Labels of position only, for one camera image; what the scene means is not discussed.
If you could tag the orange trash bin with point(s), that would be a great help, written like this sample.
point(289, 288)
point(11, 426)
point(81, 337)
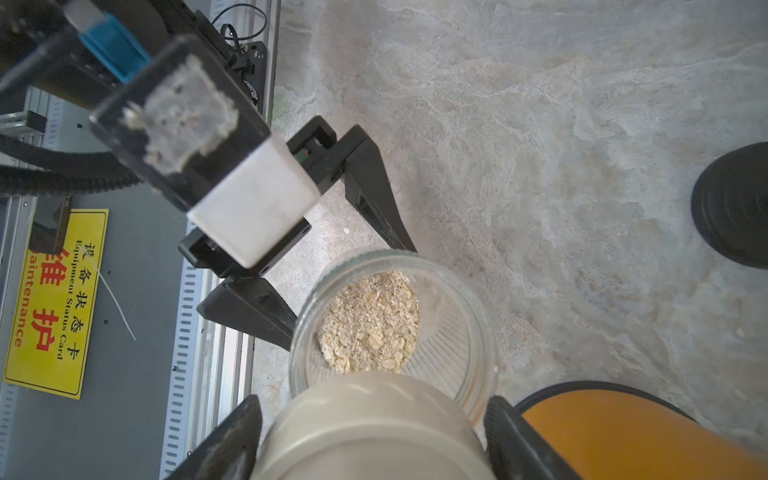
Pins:
point(605, 430)

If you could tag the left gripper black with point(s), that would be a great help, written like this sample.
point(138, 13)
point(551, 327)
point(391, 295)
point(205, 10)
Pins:
point(251, 304)

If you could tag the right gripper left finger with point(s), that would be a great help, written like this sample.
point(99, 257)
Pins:
point(230, 451)

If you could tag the clear oatmeal jar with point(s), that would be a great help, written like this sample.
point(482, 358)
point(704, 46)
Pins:
point(456, 351)

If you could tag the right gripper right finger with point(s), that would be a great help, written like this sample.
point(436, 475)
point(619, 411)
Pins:
point(515, 449)

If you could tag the yellow maintenance status card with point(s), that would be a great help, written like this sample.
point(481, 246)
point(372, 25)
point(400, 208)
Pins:
point(54, 309)

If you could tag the microphone on black stand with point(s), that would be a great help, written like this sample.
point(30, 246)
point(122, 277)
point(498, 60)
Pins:
point(729, 205)

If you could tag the oatmeal flakes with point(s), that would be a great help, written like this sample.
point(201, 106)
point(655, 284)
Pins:
point(372, 325)

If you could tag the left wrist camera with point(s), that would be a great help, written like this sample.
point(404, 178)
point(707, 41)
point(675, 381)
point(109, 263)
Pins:
point(183, 124)

